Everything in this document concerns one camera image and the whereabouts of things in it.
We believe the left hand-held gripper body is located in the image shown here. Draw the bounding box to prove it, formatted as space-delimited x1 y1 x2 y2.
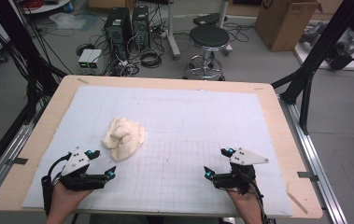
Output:
60 147 107 191

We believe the grey metal bracket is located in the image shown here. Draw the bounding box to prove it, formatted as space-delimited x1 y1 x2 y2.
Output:
297 171 319 182
6 157 29 166

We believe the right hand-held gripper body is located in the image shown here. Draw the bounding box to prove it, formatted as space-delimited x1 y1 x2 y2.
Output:
211 147 270 195

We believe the clear plastic bag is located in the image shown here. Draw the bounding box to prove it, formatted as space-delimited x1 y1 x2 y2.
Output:
49 12 87 31

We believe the flat black case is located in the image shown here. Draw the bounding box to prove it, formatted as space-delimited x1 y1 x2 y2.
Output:
192 12 229 26

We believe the aluminium rail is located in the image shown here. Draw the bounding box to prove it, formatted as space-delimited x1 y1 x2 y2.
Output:
0 124 34 213
278 94 348 224

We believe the cream cloth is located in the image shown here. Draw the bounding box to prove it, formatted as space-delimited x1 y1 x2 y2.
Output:
101 116 146 162

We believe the wide black computer tower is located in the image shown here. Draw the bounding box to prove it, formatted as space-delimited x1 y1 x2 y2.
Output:
104 7 133 60

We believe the black metal frame strut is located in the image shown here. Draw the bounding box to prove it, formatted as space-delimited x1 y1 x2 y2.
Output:
271 0 354 136
0 0 68 125

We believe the person's left hand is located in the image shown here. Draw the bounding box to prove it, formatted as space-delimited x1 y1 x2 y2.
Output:
45 182 94 224

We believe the cardboard box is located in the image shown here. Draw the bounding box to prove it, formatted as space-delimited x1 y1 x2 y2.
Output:
254 0 322 52

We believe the narrow black computer tower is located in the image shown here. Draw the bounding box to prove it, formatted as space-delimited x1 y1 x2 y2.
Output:
132 5 150 50

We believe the white foam mat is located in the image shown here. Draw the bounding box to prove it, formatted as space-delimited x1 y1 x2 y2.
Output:
21 85 294 217

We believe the black round stool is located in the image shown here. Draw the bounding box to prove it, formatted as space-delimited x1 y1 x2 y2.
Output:
182 24 231 82

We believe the coil of black cables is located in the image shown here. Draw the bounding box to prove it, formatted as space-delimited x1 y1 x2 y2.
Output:
140 49 163 69

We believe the person's right hand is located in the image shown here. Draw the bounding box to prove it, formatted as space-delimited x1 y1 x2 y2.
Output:
225 186 264 224

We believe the black device on board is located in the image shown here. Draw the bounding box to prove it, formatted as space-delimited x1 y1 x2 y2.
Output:
327 43 354 71

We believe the white desk leg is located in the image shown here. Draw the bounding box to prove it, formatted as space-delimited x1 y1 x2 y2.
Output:
218 0 234 55
166 0 182 60

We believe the thin wooden stick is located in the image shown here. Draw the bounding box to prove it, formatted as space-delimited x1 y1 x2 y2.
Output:
286 189 309 215

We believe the white round table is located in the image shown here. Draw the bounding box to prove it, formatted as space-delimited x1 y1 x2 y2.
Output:
21 0 73 15

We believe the grey device on board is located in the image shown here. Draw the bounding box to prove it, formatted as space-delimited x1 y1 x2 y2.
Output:
299 21 326 45

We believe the white power supply unit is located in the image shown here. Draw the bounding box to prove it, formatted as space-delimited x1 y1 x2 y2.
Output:
78 49 93 75
87 49 104 75

